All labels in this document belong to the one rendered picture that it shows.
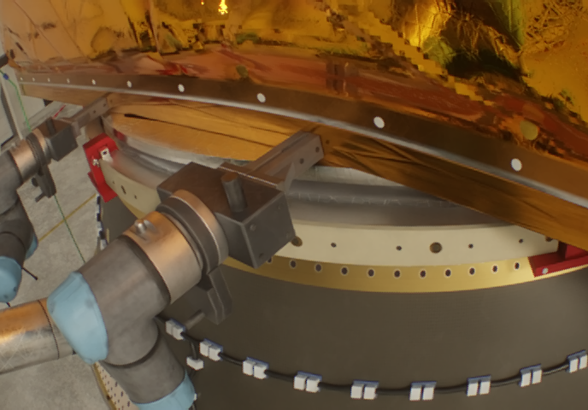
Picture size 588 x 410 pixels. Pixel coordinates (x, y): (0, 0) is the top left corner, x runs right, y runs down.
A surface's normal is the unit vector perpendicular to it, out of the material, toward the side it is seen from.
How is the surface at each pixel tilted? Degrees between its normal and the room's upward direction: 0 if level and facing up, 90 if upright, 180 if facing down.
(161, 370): 90
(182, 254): 73
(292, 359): 62
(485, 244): 90
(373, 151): 90
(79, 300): 32
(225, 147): 0
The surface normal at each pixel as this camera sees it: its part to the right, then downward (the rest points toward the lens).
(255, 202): -0.21, -0.80
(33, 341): 0.67, -0.07
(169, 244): 0.37, -0.36
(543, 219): -0.68, 0.54
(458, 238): -0.26, 0.60
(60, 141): 0.70, 0.26
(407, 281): -0.39, 0.14
